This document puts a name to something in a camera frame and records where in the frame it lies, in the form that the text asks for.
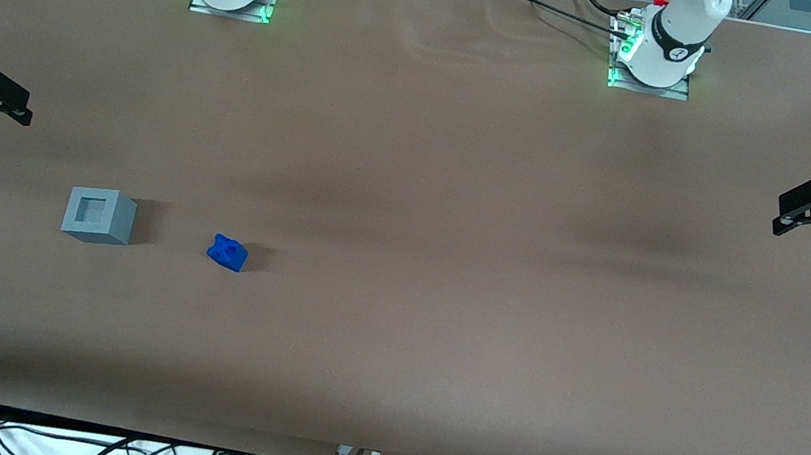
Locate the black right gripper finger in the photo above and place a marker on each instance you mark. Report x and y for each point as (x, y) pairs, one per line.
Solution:
(20, 114)
(4, 87)

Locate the blue plastic part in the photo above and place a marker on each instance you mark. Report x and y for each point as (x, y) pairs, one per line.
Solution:
(226, 253)

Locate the gray cube base with cavity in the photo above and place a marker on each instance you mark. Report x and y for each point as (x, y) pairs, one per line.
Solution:
(117, 223)

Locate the brown table cover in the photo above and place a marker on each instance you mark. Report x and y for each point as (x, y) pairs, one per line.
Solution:
(448, 267)

